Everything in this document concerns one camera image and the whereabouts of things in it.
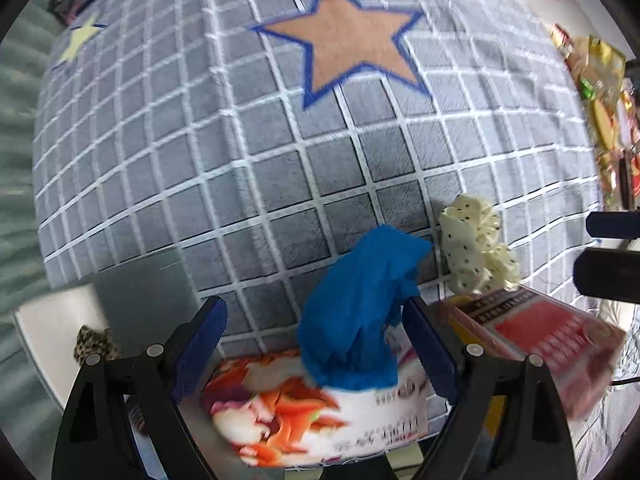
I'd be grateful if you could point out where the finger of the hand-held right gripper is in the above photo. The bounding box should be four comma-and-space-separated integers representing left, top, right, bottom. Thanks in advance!
574, 247, 640, 306
586, 210, 640, 240

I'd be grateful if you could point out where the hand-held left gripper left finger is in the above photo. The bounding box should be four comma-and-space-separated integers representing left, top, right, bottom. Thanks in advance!
51, 296, 230, 480

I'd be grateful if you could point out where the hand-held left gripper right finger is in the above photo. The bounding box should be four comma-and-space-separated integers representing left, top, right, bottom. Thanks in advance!
402, 296, 576, 480

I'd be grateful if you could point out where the blue cloth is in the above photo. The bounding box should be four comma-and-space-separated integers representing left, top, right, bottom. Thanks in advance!
298, 225, 435, 391

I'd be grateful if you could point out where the white storage box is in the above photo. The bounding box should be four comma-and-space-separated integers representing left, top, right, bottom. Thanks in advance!
14, 249, 202, 441

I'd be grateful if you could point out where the leopard print scrunchie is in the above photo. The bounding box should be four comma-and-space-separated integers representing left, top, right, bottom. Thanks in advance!
73, 325, 122, 367

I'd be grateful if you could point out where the red packet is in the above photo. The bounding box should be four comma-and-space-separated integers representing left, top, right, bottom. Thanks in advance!
435, 285, 627, 421

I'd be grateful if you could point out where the floral tissue packet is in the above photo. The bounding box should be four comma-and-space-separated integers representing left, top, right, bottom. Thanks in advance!
127, 350, 453, 468

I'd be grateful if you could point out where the cream polka dot scrunchie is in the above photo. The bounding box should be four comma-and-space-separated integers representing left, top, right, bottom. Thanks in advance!
439, 193, 521, 296

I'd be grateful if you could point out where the pile of snack packets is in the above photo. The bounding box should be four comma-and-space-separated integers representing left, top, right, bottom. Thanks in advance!
550, 22, 640, 211

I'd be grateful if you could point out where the grey checked star blanket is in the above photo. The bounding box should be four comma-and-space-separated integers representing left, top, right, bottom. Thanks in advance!
32, 0, 603, 361

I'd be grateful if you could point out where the pale green curtain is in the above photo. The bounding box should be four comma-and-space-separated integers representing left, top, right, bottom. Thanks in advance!
0, 0, 66, 311

